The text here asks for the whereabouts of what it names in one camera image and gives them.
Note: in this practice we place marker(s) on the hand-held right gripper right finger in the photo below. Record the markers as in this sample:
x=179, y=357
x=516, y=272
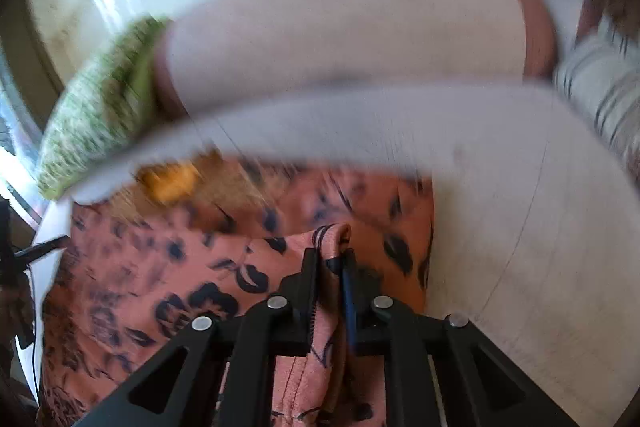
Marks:
x=350, y=302

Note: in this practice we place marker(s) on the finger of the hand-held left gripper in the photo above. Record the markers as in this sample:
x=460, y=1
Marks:
x=45, y=248

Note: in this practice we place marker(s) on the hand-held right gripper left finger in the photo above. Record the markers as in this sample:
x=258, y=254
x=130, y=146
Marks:
x=310, y=292

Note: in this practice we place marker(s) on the orange floral garment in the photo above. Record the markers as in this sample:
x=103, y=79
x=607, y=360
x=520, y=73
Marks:
x=150, y=267

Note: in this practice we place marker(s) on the green patterned pillow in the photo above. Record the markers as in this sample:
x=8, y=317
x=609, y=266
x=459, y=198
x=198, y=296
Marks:
x=100, y=107

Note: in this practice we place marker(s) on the striped grey cloth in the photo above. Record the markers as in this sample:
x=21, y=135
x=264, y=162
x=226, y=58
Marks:
x=605, y=82

